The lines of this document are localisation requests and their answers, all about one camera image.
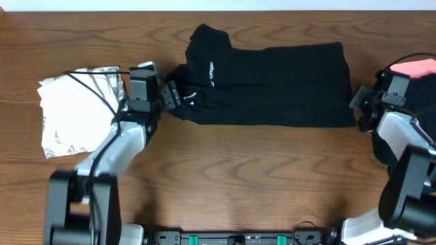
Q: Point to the pink garment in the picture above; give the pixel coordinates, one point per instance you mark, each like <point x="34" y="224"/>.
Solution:
<point x="416" y="69"/>

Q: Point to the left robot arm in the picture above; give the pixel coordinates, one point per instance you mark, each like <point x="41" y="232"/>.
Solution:
<point x="83" y="204"/>

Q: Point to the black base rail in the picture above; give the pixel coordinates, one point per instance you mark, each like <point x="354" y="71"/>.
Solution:
<point x="303" y="233"/>

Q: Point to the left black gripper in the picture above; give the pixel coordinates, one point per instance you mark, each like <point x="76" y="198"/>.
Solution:
<point x="170" y="95"/>

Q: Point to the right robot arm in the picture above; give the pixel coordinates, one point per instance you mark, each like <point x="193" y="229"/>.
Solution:
<point x="406" y="209"/>

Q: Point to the black t-shirt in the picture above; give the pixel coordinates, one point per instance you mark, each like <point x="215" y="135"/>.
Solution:
<point x="294" y="86"/>

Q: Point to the black clothes pile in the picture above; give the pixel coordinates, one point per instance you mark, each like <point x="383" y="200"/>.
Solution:
<point x="420" y="99"/>

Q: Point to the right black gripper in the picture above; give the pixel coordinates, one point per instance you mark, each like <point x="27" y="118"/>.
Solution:
<point x="355" y="103"/>

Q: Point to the white patterned folded cloth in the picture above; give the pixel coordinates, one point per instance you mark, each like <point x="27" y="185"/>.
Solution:
<point x="75" y="120"/>

